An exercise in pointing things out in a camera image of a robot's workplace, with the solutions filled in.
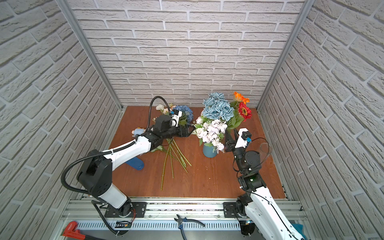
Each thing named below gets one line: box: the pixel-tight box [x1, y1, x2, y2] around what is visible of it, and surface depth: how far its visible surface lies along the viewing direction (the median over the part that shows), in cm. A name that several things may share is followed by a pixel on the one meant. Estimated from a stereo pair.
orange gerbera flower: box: [233, 91, 250, 105], surface depth 70 cm
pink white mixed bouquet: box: [192, 116, 228, 153], surface depth 71 cm
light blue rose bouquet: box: [201, 92, 235, 122], surface depth 72 cm
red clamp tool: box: [62, 221, 86, 240], surface depth 68 cm
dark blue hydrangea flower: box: [173, 105, 194, 124], surface depth 108 cm
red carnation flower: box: [238, 102, 252, 122], surface depth 68 cm
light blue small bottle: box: [131, 127, 146, 137], surface depth 97 cm
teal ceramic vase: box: [203, 143, 218, 158], surface depth 92 cm
